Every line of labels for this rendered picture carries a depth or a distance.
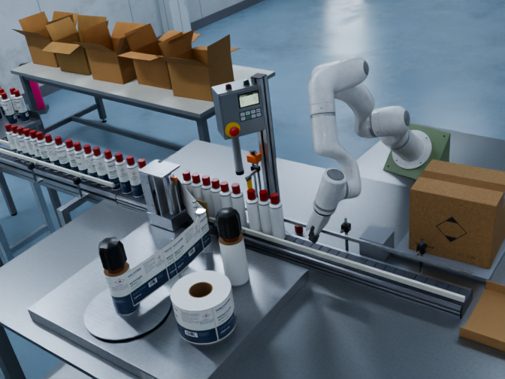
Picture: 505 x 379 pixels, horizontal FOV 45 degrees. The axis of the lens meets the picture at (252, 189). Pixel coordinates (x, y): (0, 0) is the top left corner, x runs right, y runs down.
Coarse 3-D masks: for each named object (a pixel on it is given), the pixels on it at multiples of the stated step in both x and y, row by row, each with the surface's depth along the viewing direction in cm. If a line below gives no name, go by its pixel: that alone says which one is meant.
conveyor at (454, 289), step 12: (120, 192) 291; (264, 240) 244; (288, 240) 242; (300, 240) 241; (300, 252) 234; (336, 252) 232; (336, 264) 226; (372, 264) 223; (384, 264) 222; (372, 276) 217; (408, 276) 215; (420, 276) 214; (408, 288) 210; (444, 288) 208; (456, 288) 207; (444, 300) 203; (456, 300) 202
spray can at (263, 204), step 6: (264, 192) 236; (264, 198) 236; (264, 204) 236; (264, 210) 238; (264, 216) 239; (264, 222) 241; (270, 222) 241; (264, 228) 242; (270, 228) 242; (270, 234) 244
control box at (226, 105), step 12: (240, 84) 229; (252, 84) 228; (216, 96) 226; (228, 96) 224; (216, 108) 231; (228, 108) 227; (240, 108) 228; (252, 108) 230; (216, 120) 237; (228, 120) 229; (252, 120) 232; (264, 120) 234; (228, 132) 231; (240, 132) 233; (252, 132) 235
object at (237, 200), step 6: (234, 186) 242; (234, 192) 243; (240, 192) 245; (234, 198) 244; (240, 198) 244; (234, 204) 246; (240, 204) 246; (240, 210) 247; (240, 216) 248; (240, 222) 250; (246, 222) 252
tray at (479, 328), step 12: (492, 288) 210; (504, 288) 207; (480, 300) 207; (492, 300) 207; (504, 300) 206; (480, 312) 202; (492, 312) 202; (504, 312) 201; (468, 324) 198; (480, 324) 198; (492, 324) 197; (504, 324) 197; (468, 336) 193; (480, 336) 190; (492, 336) 193; (504, 336) 192; (504, 348) 187
